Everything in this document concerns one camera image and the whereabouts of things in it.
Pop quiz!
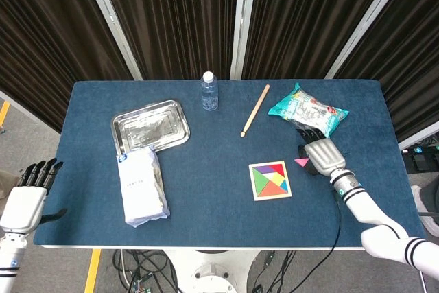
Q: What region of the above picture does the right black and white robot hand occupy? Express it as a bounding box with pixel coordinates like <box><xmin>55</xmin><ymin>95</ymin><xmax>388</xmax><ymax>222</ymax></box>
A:
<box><xmin>296</xmin><ymin>128</ymin><xmax>346</xmax><ymax>176</ymax></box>

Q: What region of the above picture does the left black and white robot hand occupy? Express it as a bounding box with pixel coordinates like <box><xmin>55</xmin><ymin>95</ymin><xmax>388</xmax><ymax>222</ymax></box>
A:
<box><xmin>0</xmin><ymin>158</ymin><xmax>69</xmax><ymax>235</ymax></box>

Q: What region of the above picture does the orange tangram triangle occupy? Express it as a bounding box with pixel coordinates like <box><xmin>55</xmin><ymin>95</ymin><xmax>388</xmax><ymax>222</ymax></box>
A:
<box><xmin>261</xmin><ymin>181</ymin><xmax>288</xmax><ymax>198</ymax></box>

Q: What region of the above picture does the green tangram triangle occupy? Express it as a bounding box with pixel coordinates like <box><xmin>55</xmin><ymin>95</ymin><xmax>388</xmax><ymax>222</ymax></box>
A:
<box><xmin>252</xmin><ymin>168</ymin><xmax>272</xmax><ymax>198</ymax></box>

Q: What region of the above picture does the teal snack bag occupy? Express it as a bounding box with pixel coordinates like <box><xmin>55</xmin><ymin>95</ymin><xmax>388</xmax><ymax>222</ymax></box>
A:
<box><xmin>267</xmin><ymin>82</ymin><xmax>350</xmax><ymax>139</ymax></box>

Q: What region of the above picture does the wooden drumstick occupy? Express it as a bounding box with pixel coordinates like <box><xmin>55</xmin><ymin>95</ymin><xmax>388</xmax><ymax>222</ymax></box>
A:
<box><xmin>240</xmin><ymin>84</ymin><xmax>271</xmax><ymax>138</ymax></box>

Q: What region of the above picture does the yellow floor tape strip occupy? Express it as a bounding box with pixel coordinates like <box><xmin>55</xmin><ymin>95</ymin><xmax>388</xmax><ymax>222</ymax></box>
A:
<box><xmin>84</xmin><ymin>248</ymin><xmax>103</xmax><ymax>293</ymax></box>
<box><xmin>0</xmin><ymin>100</ymin><xmax>12</xmax><ymax>126</ymax></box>

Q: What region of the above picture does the black floor equipment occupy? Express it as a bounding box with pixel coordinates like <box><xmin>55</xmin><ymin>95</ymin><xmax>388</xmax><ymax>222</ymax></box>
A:
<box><xmin>401</xmin><ymin>145</ymin><xmax>439</xmax><ymax>173</ymax></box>

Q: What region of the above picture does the dark brown curtain panel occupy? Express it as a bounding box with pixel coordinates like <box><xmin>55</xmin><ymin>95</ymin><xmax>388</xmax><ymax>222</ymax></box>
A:
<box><xmin>334</xmin><ymin>0</ymin><xmax>439</xmax><ymax>143</ymax></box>
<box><xmin>96</xmin><ymin>0</ymin><xmax>241</xmax><ymax>82</ymax></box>
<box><xmin>0</xmin><ymin>0</ymin><xmax>135</xmax><ymax>133</ymax></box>
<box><xmin>241</xmin><ymin>0</ymin><xmax>399</xmax><ymax>80</ymax></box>

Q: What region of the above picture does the white paper tissue pack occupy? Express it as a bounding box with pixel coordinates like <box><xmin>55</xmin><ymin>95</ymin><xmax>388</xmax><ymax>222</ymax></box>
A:
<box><xmin>115</xmin><ymin>146</ymin><xmax>171</xmax><ymax>228</ymax></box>

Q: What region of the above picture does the blue felt table mat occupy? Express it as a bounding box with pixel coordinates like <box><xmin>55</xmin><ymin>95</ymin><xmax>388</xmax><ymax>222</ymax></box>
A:
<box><xmin>33</xmin><ymin>80</ymin><xmax>428</xmax><ymax>248</ymax></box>

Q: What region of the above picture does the clear plastic water bottle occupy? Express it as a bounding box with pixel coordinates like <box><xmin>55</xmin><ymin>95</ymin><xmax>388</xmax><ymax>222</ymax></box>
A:
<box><xmin>200</xmin><ymin>71</ymin><xmax>220</xmax><ymax>112</ymax></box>

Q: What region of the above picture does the rectangular stainless steel tray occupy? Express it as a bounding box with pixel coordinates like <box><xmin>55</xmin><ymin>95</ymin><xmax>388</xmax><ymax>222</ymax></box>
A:
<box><xmin>111</xmin><ymin>99</ymin><xmax>191</xmax><ymax>155</ymax></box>

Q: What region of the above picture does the colourful tangram puzzle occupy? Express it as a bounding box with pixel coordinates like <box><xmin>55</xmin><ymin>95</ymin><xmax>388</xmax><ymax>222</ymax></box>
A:
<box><xmin>248</xmin><ymin>160</ymin><xmax>293</xmax><ymax>202</ymax></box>

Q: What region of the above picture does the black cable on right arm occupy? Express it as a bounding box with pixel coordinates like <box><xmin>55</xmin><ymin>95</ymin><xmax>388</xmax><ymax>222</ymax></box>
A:
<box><xmin>291</xmin><ymin>188</ymin><xmax>342</xmax><ymax>293</ymax></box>

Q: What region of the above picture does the black floor cable bundle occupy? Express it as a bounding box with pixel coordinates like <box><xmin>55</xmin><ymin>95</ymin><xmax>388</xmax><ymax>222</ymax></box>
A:
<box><xmin>251</xmin><ymin>250</ymin><xmax>298</xmax><ymax>293</ymax></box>
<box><xmin>112</xmin><ymin>249</ymin><xmax>181</xmax><ymax>293</ymax></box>

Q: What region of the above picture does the white partition frame post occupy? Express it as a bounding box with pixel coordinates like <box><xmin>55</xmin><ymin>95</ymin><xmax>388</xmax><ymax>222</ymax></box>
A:
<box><xmin>228</xmin><ymin>0</ymin><xmax>259</xmax><ymax>80</ymax></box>
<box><xmin>324</xmin><ymin>0</ymin><xmax>416</xmax><ymax>80</ymax></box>
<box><xmin>78</xmin><ymin>0</ymin><xmax>143</xmax><ymax>82</ymax></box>

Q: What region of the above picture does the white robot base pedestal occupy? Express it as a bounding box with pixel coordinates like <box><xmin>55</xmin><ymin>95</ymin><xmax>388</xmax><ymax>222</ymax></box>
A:
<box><xmin>167</xmin><ymin>249</ymin><xmax>262</xmax><ymax>293</ymax></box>

